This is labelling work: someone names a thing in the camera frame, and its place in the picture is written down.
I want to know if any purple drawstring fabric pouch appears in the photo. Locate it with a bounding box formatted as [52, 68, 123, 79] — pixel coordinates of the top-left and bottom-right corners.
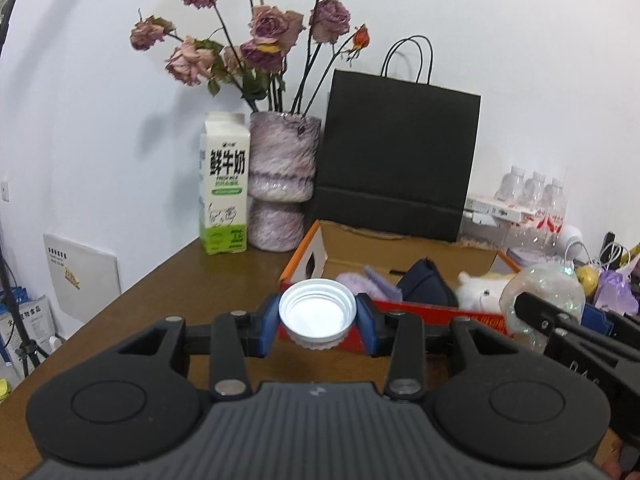
[335, 266, 402, 302]

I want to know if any white plastic jar lid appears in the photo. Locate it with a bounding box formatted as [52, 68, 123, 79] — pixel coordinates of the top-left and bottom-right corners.
[278, 278, 357, 351]

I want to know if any clear iridescent plastic ball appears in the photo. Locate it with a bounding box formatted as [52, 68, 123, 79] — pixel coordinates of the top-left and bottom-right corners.
[499, 261, 586, 353]

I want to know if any purple tissue pack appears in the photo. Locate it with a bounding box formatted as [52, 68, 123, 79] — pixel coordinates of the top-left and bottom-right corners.
[594, 257, 639, 315]

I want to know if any yellow green apple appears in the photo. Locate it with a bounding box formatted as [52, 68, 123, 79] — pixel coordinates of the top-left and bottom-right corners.
[575, 264, 600, 296]

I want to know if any dark navy fabric pouch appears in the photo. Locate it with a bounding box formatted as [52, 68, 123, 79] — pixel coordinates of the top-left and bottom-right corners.
[390, 258, 458, 309]

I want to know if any red orange cardboard box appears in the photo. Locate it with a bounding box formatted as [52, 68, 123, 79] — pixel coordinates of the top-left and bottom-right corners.
[278, 219, 524, 354]

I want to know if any small white round fan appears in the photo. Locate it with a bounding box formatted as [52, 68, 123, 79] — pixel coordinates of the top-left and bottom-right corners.
[555, 223, 587, 266]

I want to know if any white floral tin box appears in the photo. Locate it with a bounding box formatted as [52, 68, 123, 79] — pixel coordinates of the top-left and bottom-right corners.
[506, 247, 562, 269]

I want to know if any white plush toy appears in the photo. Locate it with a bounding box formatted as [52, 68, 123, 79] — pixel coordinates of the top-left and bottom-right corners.
[454, 272, 514, 315]

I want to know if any right clear water bottle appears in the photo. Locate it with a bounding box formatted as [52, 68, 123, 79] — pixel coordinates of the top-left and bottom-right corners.
[540, 178, 567, 254]

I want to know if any clear water bottle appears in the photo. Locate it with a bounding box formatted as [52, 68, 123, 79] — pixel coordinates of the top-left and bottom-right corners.
[518, 171, 546, 209]
[540, 178, 567, 254]
[494, 166, 525, 205]

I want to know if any clear plastic food container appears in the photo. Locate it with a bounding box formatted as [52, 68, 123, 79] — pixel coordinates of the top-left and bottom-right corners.
[458, 211, 511, 250]

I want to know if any middle clear water bottle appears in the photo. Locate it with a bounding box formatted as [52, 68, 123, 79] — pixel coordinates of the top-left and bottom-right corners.
[518, 171, 546, 209]

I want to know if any white flat carton box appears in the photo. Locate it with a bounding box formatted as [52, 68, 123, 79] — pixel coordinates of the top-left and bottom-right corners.
[465, 194, 536, 224]

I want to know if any left clear water bottle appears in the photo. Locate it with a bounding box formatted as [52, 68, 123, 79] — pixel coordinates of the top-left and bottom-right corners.
[494, 166, 525, 205]

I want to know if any black paper shopping bag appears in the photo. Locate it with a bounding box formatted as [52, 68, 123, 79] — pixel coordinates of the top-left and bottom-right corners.
[307, 35, 480, 242]

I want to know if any white green milk carton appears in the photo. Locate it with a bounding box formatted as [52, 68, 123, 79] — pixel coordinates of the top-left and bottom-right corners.
[198, 112, 250, 255]

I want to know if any purple white ceramic vase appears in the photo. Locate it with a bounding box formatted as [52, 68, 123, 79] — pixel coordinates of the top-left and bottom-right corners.
[248, 112, 321, 252]

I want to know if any black light stand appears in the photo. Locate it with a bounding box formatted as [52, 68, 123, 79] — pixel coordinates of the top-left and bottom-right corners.
[0, 0, 51, 380]

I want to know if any dried pink rose bouquet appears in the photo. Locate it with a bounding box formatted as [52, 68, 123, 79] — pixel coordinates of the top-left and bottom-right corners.
[129, 0, 370, 116]

